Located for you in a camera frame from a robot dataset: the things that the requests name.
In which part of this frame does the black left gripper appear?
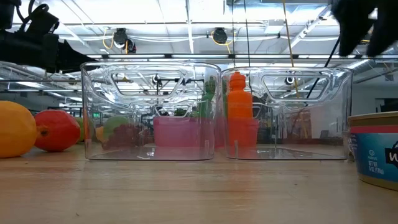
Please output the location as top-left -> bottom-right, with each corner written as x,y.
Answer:
0,30 -> 101,75

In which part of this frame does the clear plastic bin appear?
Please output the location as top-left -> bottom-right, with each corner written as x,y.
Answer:
220,67 -> 354,161
80,61 -> 222,162

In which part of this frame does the green pear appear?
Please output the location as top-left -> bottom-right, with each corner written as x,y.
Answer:
73,116 -> 86,143

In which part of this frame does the green apple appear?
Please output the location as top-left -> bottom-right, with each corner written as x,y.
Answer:
103,115 -> 130,138

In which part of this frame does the dark red grape bunch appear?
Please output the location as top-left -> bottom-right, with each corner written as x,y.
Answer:
101,123 -> 149,149

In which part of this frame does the orange fruit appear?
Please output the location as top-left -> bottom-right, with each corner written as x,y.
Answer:
0,100 -> 39,159

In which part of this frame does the blue salmon can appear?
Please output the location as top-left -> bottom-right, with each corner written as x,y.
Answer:
347,111 -> 398,191

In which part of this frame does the green plastic bottle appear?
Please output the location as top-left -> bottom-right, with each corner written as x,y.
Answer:
198,75 -> 220,119

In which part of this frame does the orange plastic bottle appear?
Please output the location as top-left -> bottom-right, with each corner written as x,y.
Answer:
226,71 -> 259,149

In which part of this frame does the black room monitor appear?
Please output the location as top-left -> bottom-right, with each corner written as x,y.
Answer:
374,98 -> 398,113

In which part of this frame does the long ceiling light bar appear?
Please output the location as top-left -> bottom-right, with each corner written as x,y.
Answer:
77,53 -> 398,60

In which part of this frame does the pink box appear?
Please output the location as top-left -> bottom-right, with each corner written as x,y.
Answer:
152,116 -> 259,148

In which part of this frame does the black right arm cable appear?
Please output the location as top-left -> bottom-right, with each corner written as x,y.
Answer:
306,36 -> 341,100

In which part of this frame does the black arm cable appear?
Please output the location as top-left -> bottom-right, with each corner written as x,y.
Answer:
306,36 -> 341,100
14,0 -> 37,26

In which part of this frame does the black ceiling cable reel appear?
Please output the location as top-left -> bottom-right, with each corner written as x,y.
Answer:
112,27 -> 137,54
211,27 -> 233,54

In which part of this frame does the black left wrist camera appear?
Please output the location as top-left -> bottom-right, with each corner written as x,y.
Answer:
26,4 -> 60,35

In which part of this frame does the yellow hanging cord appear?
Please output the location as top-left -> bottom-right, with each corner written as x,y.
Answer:
281,0 -> 301,97

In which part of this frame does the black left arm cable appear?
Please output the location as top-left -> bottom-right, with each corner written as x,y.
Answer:
14,0 -> 37,26

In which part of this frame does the black hanging cable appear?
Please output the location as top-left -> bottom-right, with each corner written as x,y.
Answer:
243,0 -> 251,72
231,0 -> 236,69

